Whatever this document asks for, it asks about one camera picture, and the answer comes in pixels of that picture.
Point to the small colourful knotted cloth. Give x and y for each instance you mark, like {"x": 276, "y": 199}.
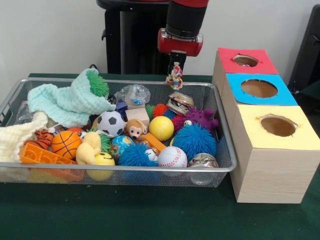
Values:
{"x": 175, "y": 77}

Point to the black upright panel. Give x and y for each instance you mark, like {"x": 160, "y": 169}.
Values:
{"x": 307, "y": 50}

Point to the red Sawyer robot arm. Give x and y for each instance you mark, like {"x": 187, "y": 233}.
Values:
{"x": 186, "y": 17}

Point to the orange plastic building block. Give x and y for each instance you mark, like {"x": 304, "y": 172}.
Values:
{"x": 42, "y": 156}

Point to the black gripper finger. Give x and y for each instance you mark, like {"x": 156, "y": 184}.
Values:
{"x": 172, "y": 58}
{"x": 183, "y": 61}

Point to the yellow rubber ball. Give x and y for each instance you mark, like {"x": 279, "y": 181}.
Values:
{"x": 161, "y": 128}

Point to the orange toy basketball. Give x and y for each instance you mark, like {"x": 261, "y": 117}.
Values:
{"x": 66, "y": 145}

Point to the cream knitted cloth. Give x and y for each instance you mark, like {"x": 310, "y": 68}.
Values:
{"x": 12, "y": 140}

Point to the blue spiky rubber ball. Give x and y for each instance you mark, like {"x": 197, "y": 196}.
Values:
{"x": 133, "y": 156}
{"x": 193, "y": 138}

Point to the colourful dotted cloth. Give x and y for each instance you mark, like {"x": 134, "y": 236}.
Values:
{"x": 245, "y": 65}

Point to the mint green waffle cloth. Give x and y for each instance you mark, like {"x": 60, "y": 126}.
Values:
{"x": 70, "y": 102}

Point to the crushed silver can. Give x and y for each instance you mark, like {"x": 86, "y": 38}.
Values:
{"x": 203, "y": 160}

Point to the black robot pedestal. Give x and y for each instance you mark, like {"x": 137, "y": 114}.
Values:
{"x": 140, "y": 50}

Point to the dark green side table cloth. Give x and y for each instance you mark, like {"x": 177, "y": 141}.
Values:
{"x": 312, "y": 90}

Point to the purple spiky rubber toy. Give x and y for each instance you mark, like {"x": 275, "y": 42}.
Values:
{"x": 200, "y": 116}

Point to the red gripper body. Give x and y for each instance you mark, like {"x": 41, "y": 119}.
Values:
{"x": 180, "y": 46}

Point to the white toy baseball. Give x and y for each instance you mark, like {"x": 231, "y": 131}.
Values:
{"x": 172, "y": 157}

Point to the wooden box with three holes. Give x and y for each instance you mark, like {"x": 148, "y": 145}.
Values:
{"x": 275, "y": 175}

